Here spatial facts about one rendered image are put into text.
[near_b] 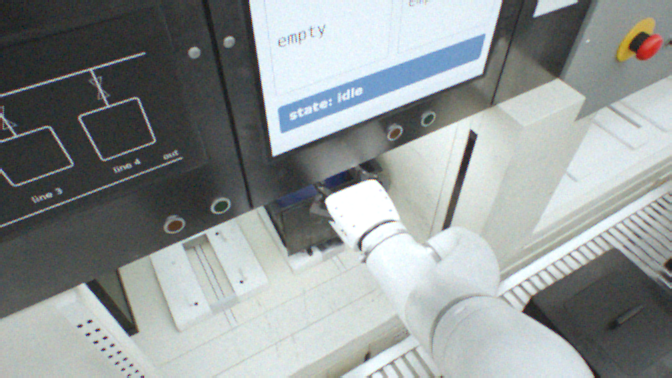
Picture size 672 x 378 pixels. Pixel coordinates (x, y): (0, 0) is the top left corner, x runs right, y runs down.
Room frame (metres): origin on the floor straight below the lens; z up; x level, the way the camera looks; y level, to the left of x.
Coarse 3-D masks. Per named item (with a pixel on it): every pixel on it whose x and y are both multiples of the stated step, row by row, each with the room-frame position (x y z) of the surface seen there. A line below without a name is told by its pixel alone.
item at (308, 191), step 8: (336, 176) 0.72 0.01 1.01; (344, 176) 0.73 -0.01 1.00; (312, 184) 0.70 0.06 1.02; (328, 184) 0.72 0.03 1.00; (336, 184) 0.73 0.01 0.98; (296, 192) 0.68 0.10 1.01; (304, 192) 0.69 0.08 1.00; (312, 192) 0.70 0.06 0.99; (280, 200) 0.66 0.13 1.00; (288, 200) 0.67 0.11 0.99; (296, 200) 0.68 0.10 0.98
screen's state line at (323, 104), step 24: (456, 48) 0.45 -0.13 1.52; (480, 48) 0.47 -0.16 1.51; (384, 72) 0.41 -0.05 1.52; (408, 72) 0.42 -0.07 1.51; (432, 72) 0.44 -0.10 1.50; (312, 96) 0.36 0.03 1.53; (336, 96) 0.38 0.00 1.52; (360, 96) 0.39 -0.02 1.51; (288, 120) 0.35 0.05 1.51; (312, 120) 0.36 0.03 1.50
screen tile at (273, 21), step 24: (264, 0) 0.35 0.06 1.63; (288, 0) 0.36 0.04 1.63; (312, 0) 0.37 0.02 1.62; (336, 0) 0.38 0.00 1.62; (360, 0) 0.39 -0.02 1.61; (384, 0) 0.40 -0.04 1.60; (288, 24) 0.35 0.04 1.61; (360, 24) 0.39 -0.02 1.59; (384, 24) 0.40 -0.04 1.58; (312, 48) 0.36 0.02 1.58; (336, 48) 0.38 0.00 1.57; (360, 48) 0.39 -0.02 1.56; (384, 48) 0.40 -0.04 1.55; (288, 72) 0.35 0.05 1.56; (312, 72) 0.36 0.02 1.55; (336, 72) 0.38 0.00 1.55
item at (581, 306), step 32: (608, 256) 0.61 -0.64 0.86; (544, 288) 0.52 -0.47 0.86; (576, 288) 0.52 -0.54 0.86; (608, 288) 0.52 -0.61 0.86; (640, 288) 0.52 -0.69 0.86; (544, 320) 0.45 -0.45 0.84; (576, 320) 0.44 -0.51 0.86; (608, 320) 0.44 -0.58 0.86; (640, 320) 0.44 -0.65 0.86; (608, 352) 0.37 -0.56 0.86; (640, 352) 0.37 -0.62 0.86
